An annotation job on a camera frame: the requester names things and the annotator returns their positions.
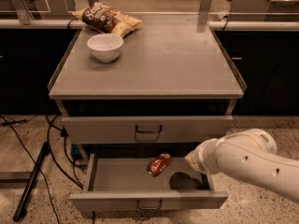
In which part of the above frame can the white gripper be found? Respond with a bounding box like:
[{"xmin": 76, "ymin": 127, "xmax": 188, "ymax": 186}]
[{"xmin": 185, "ymin": 139, "xmax": 219, "ymax": 175}]

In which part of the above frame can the red coke can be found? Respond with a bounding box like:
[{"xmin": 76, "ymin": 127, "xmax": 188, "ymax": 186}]
[{"xmin": 147, "ymin": 153, "xmax": 172, "ymax": 177}]

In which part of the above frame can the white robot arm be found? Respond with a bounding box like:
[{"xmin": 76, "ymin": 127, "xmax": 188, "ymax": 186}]
[{"xmin": 185, "ymin": 129, "xmax": 299, "ymax": 203}]

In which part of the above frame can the grey drawer cabinet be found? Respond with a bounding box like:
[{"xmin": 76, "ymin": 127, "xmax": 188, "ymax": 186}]
[{"xmin": 47, "ymin": 12, "xmax": 248, "ymax": 161}]

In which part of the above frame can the open middle drawer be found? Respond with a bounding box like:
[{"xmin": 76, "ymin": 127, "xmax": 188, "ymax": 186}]
[{"xmin": 70, "ymin": 154, "xmax": 228, "ymax": 211}]

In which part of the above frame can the closed top drawer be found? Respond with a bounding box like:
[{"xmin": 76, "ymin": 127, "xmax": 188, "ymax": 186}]
[{"xmin": 63, "ymin": 116, "xmax": 233, "ymax": 144}]

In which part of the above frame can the blue power strip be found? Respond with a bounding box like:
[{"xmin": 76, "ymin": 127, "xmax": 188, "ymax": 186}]
[{"xmin": 71, "ymin": 144, "xmax": 82, "ymax": 160}]

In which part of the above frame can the white bowl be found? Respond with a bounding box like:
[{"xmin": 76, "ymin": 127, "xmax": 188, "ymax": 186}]
[{"xmin": 87, "ymin": 34, "xmax": 123, "ymax": 63}]

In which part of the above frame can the brown chip bag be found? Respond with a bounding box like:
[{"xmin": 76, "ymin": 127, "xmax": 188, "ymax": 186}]
[{"xmin": 73, "ymin": 2, "xmax": 143, "ymax": 37}]

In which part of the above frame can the black bar on floor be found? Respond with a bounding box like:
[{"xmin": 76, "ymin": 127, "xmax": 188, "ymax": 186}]
[{"xmin": 13, "ymin": 142, "xmax": 50, "ymax": 222}]

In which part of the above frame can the black floor cable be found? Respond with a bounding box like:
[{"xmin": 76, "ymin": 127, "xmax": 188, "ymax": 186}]
[{"xmin": 0, "ymin": 114, "xmax": 62, "ymax": 224}]

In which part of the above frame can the white horizontal rail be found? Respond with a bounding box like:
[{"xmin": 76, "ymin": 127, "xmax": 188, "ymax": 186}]
[{"xmin": 0, "ymin": 20, "xmax": 299, "ymax": 32}]

